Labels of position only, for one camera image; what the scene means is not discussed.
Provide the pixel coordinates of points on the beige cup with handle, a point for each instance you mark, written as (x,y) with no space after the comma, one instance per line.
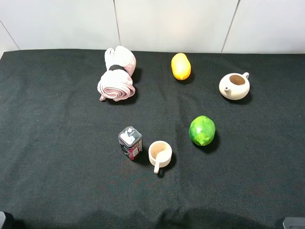
(160,154)

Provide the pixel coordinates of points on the black tablecloth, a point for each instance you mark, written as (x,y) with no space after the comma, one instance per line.
(61,163)

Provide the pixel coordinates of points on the red black tin box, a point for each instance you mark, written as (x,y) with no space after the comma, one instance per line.
(131,142)

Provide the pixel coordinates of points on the grey base corner left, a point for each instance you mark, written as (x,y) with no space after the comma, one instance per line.
(6,220)

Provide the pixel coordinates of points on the grey base corner right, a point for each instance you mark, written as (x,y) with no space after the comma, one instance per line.
(290,223)

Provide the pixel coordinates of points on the rolled pink towel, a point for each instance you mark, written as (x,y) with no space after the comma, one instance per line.
(116,83)

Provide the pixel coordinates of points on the grey base corner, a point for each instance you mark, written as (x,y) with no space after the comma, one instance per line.
(290,223)
(6,220)

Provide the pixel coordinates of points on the beige ceramic teapot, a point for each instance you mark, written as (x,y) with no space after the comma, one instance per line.
(234,86)

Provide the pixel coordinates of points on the green papaya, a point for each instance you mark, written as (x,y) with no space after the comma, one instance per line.
(202,130)

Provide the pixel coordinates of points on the orange yellow papaya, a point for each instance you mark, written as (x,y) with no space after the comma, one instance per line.
(181,66)

